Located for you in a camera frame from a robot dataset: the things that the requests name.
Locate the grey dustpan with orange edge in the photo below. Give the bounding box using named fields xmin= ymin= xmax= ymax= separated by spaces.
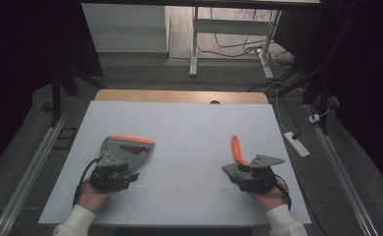
xmin=98 ymin=134 xmax=157 ymax=175

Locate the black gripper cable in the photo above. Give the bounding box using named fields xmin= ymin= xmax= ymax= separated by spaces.
xmin=275 ymin=181 xmax=293 ymax=211
xmin=72 ymin=157 xmax=102 ymax=208

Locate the aluminium rail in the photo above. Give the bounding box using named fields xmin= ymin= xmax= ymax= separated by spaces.
xmin=305 ymin=103 xmax=380 ymax=236
xmin=0 ymin=109 xmax=69 ymax=236

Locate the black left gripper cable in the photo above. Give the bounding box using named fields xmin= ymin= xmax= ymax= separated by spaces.
xmin=72 ymin=157 xmax=102 ymax=208

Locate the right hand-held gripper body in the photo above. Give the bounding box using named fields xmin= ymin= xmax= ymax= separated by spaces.
xmin=241 ymin=153 xmax=286 ymax=194

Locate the dark curtain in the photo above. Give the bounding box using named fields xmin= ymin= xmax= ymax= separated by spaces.
xmin=0 ymin=0 xmax=104 ymax=180
xmin=272 ymin=0 xmax=383 ymax=201

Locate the white cabinet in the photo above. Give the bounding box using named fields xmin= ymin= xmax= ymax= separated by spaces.
xmin=81 ymin=3 xmax=171 ymax=54

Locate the pile of red beans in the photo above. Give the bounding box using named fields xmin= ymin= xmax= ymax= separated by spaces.
xmin=118 ymin=143 xmax=150 ymax=156

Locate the white desk frame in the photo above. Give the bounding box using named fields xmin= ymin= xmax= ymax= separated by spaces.
xmin=188 ymin=6 xmax=284 ymax=80

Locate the person's right hand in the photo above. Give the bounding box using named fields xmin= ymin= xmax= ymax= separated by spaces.
xmin=247 ymin=177 xmax=291 ymax=211

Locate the black stand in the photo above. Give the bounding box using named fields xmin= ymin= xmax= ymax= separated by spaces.
xmin=48 ymin=63 xmax=106 ymax=128
xmin=276 ymin=19 xmax=357 ymax=136

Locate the person's left hand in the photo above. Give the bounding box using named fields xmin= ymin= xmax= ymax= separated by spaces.
xmin=76 ymin=180 xmax=115 ymax=213

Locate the white power strip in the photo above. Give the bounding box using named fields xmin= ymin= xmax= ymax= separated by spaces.
xmin=284 ymin=131 xmax=311 ymax=158

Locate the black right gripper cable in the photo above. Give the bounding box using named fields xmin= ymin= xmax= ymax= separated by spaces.
xmin=275 ymin=181 xmax=293 ymax=211

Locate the white table cover board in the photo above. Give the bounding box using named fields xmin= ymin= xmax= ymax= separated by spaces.
xmin=37 ymin=100 xmax=312 ymax=228

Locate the tangle of black floor cables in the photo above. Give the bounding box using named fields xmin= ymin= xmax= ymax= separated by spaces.
xmin=197 ymin=8 xmax=306 ymax=94

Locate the wooden table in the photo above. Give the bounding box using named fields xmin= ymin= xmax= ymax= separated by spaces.
xmin=95 ymin=88 xmax=270 ymax=105

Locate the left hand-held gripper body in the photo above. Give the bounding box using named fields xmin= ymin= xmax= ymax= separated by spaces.
xmin=89 ymin=153 xmax=132 ymax=193

